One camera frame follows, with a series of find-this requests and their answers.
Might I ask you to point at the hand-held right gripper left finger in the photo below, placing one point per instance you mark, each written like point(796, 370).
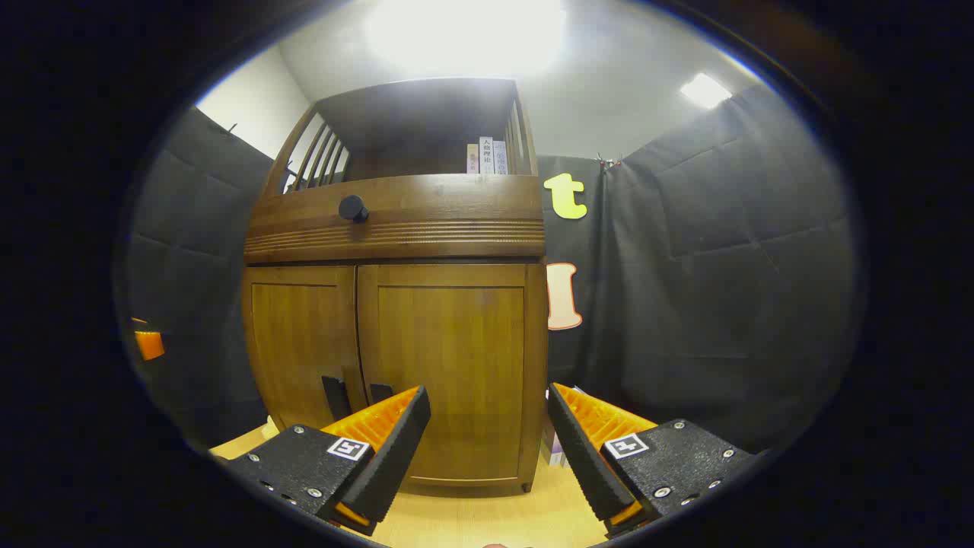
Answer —
point(396, 457)

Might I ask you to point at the wooden drawer front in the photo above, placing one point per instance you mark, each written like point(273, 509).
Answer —
point(456, 205)

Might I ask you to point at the small ceiling light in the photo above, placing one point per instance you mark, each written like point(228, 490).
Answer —
point(705, 90)

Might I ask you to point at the large ceiling light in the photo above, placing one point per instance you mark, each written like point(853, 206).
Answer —
point(464, 34)

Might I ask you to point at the wooden double-door shoe cabinet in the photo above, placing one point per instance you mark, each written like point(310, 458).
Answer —
point(418, 122)

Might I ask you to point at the grey spine book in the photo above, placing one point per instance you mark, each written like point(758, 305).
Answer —
point(546, 445)

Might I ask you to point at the beige book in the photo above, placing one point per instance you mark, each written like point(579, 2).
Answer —
point(472, 160)

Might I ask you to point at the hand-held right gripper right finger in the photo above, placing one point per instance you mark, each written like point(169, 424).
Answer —
point(582, 457)

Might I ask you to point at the wooden cabinet door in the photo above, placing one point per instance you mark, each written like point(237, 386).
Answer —
point(297, 342)
point(456, 342)

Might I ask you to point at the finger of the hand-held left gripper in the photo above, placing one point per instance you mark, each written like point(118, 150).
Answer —
point(150, 345)

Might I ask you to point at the black round drawer knob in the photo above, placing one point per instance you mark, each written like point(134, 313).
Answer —
point(353, 208)

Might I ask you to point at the black backdrop cloth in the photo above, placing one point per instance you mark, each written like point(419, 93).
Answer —
point(723, 266)

